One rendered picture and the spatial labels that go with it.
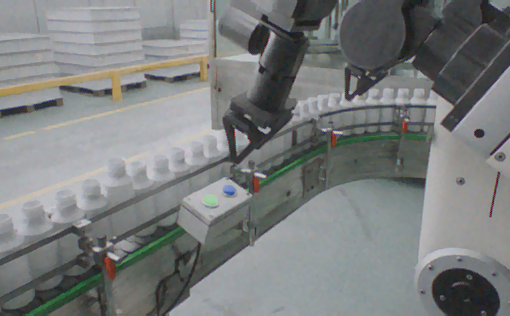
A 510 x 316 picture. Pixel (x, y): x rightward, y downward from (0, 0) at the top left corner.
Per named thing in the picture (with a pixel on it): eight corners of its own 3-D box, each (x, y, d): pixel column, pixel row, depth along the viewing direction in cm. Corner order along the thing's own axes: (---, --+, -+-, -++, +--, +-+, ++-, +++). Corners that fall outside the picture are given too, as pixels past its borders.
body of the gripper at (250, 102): (224, 110, 61) (240, 63, 57) (259, 92, 70) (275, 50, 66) (263, 133, 60) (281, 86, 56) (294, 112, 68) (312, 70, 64)
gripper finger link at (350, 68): (330, 93, 101) (348, 57, 96) (344, 88, 106) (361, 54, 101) (354, 109, 98) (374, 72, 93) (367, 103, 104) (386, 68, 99)
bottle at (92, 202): (121, 251, 91) (112, 179, 86) (98, 265, 87) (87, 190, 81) (101, 243, 94) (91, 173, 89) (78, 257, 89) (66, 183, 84)
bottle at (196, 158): (182, 204, 113) (178, 143, 107) (200, 196, 117) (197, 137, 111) (197, 211, 109) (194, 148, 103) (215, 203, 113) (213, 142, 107)
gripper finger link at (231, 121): (208, 156, 66) (225, 103, 61) (233, 140, 71) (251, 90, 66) (245, 180, 64) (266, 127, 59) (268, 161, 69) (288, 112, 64)
